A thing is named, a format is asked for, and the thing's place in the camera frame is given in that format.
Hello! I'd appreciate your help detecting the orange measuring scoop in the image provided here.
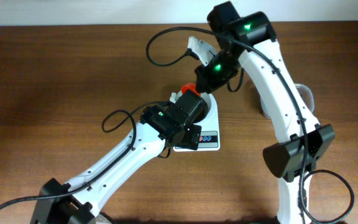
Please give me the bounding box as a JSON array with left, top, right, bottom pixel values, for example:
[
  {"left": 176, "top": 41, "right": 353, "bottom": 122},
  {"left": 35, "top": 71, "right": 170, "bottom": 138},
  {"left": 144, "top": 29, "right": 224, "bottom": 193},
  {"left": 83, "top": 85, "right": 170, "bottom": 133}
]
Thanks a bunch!
[{"left": 181, "top": 83, "right": 201, "bottom": 96}]

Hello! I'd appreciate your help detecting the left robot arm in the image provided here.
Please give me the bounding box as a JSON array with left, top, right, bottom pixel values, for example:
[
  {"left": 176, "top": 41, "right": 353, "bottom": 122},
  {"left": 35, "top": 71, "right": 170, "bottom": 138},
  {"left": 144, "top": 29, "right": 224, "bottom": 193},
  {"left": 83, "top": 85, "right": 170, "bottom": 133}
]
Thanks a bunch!
[{"left": 31, "top": 90, "right": 217, "bottom": 223}]

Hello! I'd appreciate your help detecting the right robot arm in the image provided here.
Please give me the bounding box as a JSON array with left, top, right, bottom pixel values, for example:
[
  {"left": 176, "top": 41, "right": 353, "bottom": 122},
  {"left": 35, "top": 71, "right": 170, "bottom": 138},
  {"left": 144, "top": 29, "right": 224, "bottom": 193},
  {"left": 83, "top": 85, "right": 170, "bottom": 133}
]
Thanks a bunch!
[{"left": 195, "top": 2, "right": 335, "bottom": 223}]

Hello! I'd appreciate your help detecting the white round bowl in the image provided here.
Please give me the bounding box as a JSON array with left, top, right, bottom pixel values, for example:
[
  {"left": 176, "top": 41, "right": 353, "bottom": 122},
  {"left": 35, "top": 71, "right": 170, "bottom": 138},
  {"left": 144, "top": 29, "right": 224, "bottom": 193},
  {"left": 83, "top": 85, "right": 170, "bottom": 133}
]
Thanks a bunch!
[{"left": 170, "top": 91, "right": 212, "bottom": 122}]

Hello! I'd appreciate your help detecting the white digital kitchen scale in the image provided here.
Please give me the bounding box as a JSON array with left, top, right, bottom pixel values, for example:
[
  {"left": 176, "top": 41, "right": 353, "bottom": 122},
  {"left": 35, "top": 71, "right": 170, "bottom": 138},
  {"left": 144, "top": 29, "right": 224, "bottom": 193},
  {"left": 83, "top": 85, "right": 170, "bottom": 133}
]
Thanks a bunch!
[{"left": 173, "top": 94, "right": 221, "bottom": 152}]

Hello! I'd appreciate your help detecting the clear plastic food container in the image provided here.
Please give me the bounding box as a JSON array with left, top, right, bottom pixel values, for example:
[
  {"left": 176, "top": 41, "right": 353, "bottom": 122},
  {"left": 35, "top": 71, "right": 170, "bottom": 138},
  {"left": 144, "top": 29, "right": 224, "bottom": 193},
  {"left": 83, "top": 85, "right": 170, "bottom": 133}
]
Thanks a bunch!
[{"left": 260, "top": 83, "right": 315, "bottom": 119}]

